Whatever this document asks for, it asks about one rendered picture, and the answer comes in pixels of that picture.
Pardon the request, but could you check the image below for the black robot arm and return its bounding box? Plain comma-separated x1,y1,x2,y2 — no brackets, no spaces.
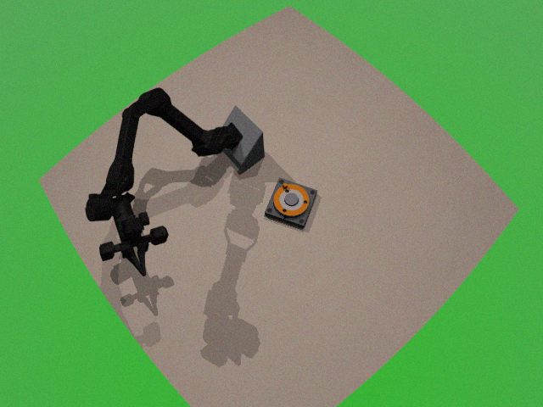
86,87,243,238

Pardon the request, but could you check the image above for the orange round plate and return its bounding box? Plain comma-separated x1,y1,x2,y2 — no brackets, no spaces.
273,183,310,216

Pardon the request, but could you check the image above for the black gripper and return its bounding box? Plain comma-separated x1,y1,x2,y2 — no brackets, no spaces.
99,213,169,276

